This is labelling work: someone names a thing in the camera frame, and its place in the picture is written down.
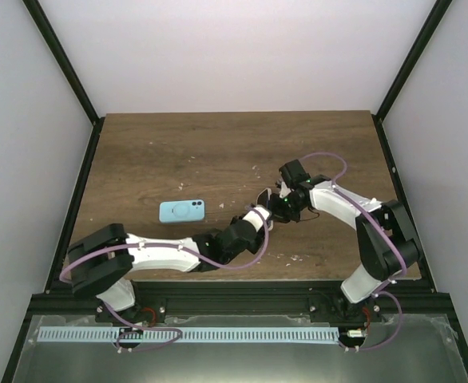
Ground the beige phone case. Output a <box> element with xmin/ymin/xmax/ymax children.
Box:
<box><xmin>256</xmin><ymin>188</ymin><xmax>272</xmax><ymax>208</ymax></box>

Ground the right black frame post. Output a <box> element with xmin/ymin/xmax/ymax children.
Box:
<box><xmin>375</xmin><ymin>0</ymin><xmax>454</xmax><ymax>120</ymax></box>

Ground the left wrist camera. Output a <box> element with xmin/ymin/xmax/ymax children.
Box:
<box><xmin>242</xmin><ymin>205</ymin><xmax>274</xmax><ymax>231</ymax></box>

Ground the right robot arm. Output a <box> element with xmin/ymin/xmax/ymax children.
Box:
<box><xmin>267</xmin><ymin>160</ymin><xmax>423</xmax><ymax>322</ymax></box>

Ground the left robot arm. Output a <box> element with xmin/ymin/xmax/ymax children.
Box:
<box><xmin>59</xmin><ymin>209</ymin><xmax>272</xmax><ymax>322</ymax></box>

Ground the light blue phone case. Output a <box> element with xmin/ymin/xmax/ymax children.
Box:
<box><xmin>159</xmin><ymin>199</ymin><xmax>205</xmax><ymax>223</ymax></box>

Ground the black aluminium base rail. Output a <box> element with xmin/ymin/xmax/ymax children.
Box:
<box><xmin>93</xmin><ymin>280</ymin><xmax>379</xmax><ymax>326</ymax></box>

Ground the light blue cable duct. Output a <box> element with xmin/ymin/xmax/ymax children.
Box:
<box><xmin>36</xmin><ymin>326</ymin><xmax>339</xmax><ymax>345</ymax></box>

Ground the black frame post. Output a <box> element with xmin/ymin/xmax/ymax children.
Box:
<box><xmin>375</xmin><ymin>0</ymin><xmax>454</xmax><ymax>120</ymax></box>
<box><xmin>21</xmin><ymin>0</ymin><xmax>106</xmax><ymax>124</ymax></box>

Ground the left black frame post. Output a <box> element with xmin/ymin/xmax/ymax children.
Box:
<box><xmin>21</xmin><ymin>0</ymin><xmax>106</xmax><ymax>124</ymax></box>

